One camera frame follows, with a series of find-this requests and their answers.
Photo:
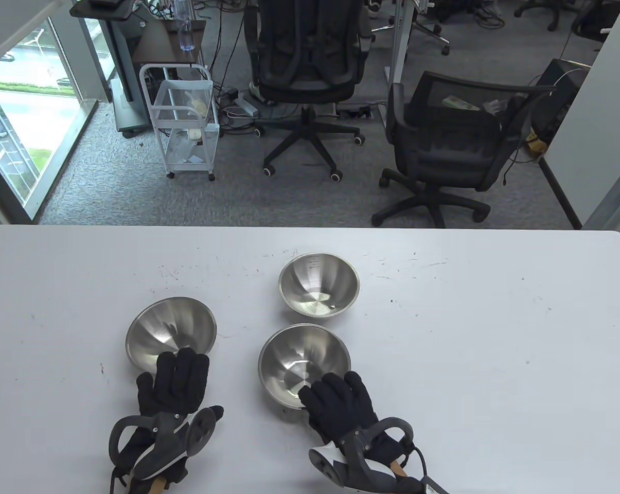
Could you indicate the person's right forearm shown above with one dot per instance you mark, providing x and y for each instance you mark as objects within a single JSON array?
[{"x": 398, "y": 468}]

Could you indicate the glass window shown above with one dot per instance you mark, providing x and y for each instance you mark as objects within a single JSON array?
[{"x": 27, "y": 103}]

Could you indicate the person's left hand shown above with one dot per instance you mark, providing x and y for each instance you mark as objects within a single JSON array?
[{"x": 178, "y": 381}]

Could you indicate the grey hand tracker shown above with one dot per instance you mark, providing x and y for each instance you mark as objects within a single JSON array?
[
  {"x": 356, "y": 458},
  {"x": 163, "y": 445}
]

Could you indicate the clear water bottle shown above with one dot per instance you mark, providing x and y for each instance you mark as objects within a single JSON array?
[{"x": 186, "y": 31}]

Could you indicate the black office chair base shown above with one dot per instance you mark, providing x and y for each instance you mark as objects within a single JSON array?
[{"x": 546, "y": 7}]

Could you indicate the white power strip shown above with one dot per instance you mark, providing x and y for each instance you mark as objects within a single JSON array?
[{"x": 247, "y": 106}]

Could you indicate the green and white packet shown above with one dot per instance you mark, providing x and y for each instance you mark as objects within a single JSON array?
[{"x": 461, "y": 103}]

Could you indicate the black mesh office chair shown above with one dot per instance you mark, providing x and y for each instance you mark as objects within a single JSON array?
[{"x": 443, "y": 154}]

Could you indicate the black high-back office chair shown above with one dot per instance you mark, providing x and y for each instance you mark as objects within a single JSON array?
[{"x": 304, "y": 77}]

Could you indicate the person's right hand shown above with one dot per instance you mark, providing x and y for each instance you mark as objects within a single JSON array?
[{"x": 340, "y": 401}]

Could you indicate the grey right hand tracker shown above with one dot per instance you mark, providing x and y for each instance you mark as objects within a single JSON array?
[{"x": 356, "y": 458}]

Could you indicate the steel mixing bowl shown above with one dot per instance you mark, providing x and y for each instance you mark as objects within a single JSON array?
[
  {"x": 299, "y": 355},
  {"x": 171, "y": 324},
  {"x": 317, "y": 288}
]

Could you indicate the grey left hand tracker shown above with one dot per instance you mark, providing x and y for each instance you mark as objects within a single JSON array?
[{"x": 163, "y": 445}]

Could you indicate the black computer tower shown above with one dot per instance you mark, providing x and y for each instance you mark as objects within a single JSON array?
[{"x": 556, "y": 92}]

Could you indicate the person's left forearm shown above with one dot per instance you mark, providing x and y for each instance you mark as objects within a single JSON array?
[{"x": 158, "y": 486}]

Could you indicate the white frame post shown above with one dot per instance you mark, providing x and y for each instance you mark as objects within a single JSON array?
[{"x": 401, "y": 46}]

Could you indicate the right wrist sensor box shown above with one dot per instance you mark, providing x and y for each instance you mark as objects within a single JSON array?
[{"x": 433, "y": 488}]

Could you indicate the grey rolling stand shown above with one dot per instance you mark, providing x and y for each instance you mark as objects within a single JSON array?
[{"x": 122, "y": 62}]

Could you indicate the brown side table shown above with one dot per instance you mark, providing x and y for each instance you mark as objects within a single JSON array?
[{"x": 160, "y": 41}]

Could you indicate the grey office chair base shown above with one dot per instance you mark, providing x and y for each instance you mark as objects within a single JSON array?
[{"x": 428, "y": 30}]

